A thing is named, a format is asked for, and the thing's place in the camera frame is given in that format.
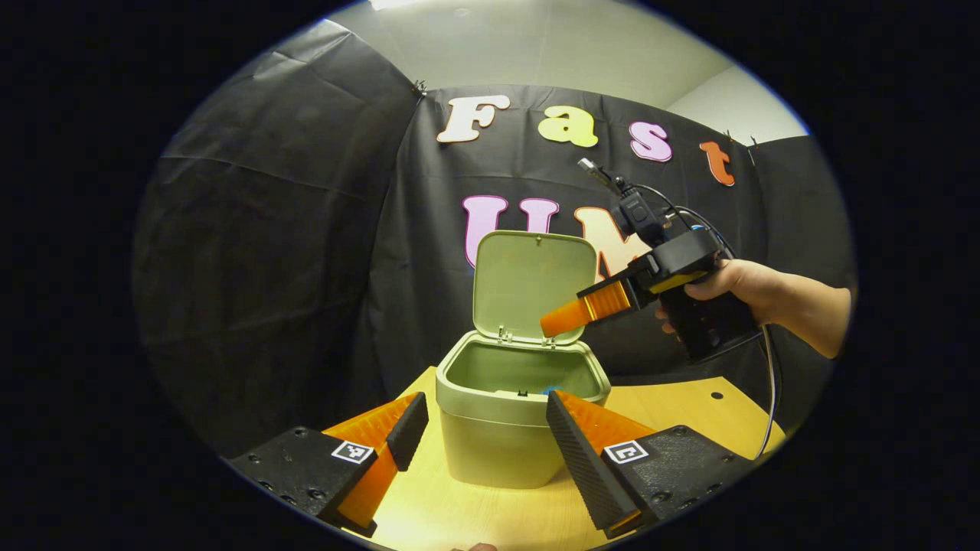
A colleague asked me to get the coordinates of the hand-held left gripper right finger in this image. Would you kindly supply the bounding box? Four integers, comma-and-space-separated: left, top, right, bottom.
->
545, 389, 755, 540

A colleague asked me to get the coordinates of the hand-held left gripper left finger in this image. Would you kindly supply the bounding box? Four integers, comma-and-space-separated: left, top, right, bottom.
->
228, 391, 430, 538

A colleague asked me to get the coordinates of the green desktop garbage bin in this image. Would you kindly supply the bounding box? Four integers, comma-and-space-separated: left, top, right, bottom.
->
435, 230, 613, 491

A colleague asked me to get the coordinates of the wooden desktop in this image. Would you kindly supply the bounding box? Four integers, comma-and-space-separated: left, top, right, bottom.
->
341, 366, 789, 551

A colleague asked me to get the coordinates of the black backdrop cloth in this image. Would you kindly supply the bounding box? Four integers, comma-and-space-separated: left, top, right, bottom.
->
130, 19, 857, 460

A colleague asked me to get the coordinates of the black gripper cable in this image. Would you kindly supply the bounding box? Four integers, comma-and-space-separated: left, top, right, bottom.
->
632, 182, 783, 461

